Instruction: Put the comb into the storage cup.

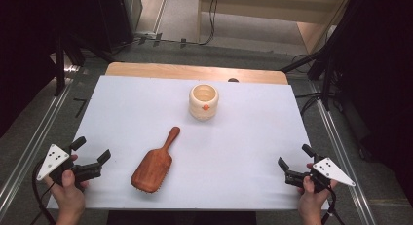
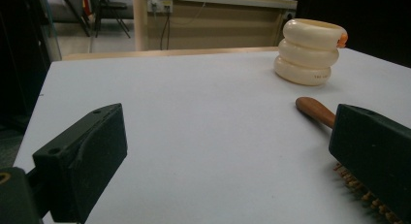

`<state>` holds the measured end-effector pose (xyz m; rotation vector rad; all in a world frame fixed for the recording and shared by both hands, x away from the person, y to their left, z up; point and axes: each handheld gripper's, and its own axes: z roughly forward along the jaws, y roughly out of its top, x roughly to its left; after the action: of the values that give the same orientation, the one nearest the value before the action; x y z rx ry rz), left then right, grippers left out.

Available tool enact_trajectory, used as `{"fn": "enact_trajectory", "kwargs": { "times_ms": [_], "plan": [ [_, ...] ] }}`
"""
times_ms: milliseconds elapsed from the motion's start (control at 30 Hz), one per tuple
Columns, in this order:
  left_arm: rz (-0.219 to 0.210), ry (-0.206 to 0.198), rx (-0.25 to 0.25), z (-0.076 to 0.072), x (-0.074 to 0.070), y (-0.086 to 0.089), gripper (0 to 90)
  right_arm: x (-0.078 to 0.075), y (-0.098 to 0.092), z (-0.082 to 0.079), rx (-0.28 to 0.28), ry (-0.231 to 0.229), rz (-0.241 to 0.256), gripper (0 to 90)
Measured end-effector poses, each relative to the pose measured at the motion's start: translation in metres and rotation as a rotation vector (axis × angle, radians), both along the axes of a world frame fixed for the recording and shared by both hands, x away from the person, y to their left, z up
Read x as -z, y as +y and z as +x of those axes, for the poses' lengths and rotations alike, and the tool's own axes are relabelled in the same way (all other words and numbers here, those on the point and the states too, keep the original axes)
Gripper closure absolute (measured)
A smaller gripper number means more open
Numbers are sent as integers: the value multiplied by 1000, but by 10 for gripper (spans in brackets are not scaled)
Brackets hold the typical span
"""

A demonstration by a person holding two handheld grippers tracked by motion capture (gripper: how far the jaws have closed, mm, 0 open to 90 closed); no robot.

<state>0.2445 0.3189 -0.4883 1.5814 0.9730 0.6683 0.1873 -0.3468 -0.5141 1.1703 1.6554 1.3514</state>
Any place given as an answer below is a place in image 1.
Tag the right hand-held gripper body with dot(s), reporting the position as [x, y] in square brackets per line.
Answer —
[331, 171]

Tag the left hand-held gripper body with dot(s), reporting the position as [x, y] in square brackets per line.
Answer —
[53, 160]

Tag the brown wooden scoop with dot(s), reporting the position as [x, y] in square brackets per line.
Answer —
[152, 168]

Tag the cream ribbed cup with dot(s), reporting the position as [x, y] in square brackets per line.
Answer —
[203, 113]

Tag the person's right hand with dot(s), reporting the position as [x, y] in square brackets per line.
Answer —
[311, 202]

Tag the person's left hand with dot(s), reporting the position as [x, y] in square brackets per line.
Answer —
[68, 197]

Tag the white table mat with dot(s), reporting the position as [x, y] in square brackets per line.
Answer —
[243, 153]

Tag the black metal stand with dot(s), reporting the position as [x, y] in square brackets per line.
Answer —
[59, 72]
[326, 88]

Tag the black cabinet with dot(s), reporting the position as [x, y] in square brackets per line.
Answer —
[113, 17]

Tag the light wooden furniture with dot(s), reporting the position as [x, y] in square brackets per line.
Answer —
[276, 10]

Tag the metal floor rail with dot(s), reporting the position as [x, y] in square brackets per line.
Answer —
[32, 148]
[339, 147]

